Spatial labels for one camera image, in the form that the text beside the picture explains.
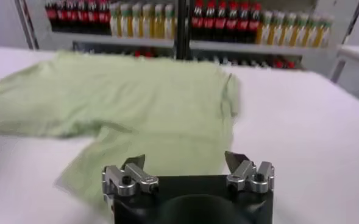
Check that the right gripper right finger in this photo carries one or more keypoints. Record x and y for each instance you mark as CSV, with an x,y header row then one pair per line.
x,y
249,178

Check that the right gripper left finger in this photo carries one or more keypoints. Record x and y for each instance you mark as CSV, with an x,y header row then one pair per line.
x,y
130,179

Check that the light green t-shirt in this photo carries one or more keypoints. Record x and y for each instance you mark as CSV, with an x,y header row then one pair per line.
x,y
136,100

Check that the small red cap cola bottle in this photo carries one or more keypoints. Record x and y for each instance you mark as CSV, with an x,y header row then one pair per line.
x,y
149,55
278,64
138,54
290,64

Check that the white cooler shelf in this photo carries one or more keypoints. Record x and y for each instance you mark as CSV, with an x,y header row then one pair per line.
x,y
112,39
258,48

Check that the yellow drink bottle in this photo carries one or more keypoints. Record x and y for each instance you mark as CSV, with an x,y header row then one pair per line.
x,y
264,29
287,30
170,22
325,32
159,22
299,32
311,32
126,22
115,21
148,22
276,30
137,22

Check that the beverage display cooler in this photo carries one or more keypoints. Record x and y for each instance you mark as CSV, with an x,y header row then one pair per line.
x,y
181,30

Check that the left glass cooler door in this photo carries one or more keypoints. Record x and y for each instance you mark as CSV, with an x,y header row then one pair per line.
x,y
27,27

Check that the glass cooler door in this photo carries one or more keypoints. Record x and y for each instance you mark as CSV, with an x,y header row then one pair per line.
x,y
27,27
353,21

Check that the right glass cooler door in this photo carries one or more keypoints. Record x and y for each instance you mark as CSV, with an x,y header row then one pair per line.
x,y
353,21

